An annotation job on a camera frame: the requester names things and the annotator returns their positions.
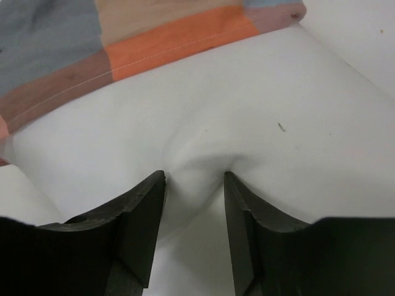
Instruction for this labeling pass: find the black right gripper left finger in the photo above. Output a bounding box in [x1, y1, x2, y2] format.
[39, 170, 166, 295]

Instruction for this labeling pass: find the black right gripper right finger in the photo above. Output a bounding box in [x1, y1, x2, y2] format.
[224, 171, 308, 295]

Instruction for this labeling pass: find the white pillow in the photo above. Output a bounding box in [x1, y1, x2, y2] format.
[1, 25, 394, 295]

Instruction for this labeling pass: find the orange grey checked pillowcase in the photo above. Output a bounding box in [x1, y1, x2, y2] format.
[1, 1, 307, 140]

